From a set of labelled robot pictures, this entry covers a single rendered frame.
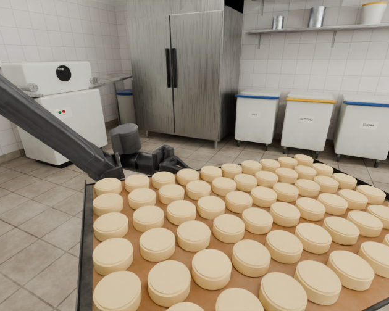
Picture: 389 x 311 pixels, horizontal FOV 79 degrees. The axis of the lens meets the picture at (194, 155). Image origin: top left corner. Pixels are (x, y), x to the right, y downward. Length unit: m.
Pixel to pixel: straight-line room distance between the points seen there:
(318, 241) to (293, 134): 2.94
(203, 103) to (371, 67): 2.16
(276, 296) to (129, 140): 0.44
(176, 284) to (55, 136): 0.40
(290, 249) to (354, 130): 2.99
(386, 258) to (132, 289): 0.33
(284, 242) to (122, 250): 0.22
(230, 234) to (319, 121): 2.95
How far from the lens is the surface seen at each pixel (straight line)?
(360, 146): 3.38
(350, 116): 3.27
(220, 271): 0.32
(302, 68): 3.83
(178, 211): 0.40
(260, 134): 3.37
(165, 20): 3.46
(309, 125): 3.27
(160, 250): 0.34
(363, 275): 0.38
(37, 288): 1.84
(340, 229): 0.45
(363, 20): 3.64
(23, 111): 0.56
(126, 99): 4.47
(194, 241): 0.35
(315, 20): 3.60
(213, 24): 3.15
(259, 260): 0.34
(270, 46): 3.88
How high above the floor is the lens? 1.26
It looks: 23 degrees down
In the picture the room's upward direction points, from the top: 1 degrees counter-clockwise
